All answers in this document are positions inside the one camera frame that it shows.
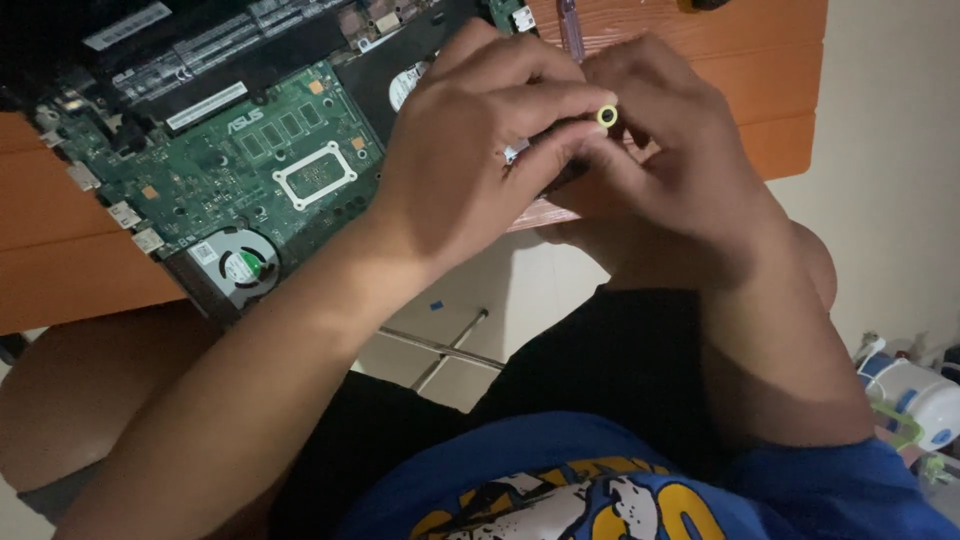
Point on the open black laptop chassis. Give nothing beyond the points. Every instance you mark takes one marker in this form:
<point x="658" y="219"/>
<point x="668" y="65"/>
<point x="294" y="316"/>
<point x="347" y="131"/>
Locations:
<point x="247" y="45"/>

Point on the black drive with white label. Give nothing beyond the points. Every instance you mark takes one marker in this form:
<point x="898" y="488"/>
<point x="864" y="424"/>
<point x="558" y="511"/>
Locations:
<point x="379" y="79"/>

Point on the black laptop battery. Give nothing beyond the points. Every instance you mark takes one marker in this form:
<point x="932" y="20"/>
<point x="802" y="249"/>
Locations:
<point x="202" y="52"/>

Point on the green laptop motherboard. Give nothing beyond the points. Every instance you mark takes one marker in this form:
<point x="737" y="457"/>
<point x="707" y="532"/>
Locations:
<point x="225" y="165"/>

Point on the person's right hand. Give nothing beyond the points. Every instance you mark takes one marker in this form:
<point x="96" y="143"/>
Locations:
<point x="697" y="195"/>

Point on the person's leg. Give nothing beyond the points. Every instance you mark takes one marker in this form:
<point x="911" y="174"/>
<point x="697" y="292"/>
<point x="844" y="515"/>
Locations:
<point x="817" y="262"/>
<point x="82" y="397"/>

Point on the person's left hand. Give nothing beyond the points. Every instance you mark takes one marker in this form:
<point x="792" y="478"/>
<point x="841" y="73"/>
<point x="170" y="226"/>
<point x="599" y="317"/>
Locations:
<point x="450" y="165"/>

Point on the person's right leg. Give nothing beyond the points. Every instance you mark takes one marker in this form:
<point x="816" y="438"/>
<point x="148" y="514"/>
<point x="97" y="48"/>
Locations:
<point x="817" y="262"/>

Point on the person's left leg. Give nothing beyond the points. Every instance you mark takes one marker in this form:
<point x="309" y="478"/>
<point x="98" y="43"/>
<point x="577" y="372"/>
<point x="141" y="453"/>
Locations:
<point x="82" y="397"/>

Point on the black laptop cooling fan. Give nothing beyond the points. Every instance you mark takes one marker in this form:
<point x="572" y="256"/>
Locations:
<point x="241" y="268"/>

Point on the black round object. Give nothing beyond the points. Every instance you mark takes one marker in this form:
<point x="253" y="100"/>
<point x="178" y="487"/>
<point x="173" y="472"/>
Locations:
<point x="701" y="4"/>

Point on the white and blue bottle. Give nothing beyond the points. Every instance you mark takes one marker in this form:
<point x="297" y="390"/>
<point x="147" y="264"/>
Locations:
<point x="919" y="394"/>

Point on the small green connector board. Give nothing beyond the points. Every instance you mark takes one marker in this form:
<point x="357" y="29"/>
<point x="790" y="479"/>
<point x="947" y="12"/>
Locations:
<point x="510" y="15"/>

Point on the blue printed t-shirt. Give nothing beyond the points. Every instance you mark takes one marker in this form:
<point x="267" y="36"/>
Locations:
<point x="600" y="487"/>

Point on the small board with yellow jack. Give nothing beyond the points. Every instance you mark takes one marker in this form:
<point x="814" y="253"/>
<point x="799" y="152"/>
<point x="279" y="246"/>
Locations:
<point x="559" y="139"/>

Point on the black shorts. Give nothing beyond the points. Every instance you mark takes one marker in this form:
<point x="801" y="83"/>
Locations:
<point x="570" y="375"/>

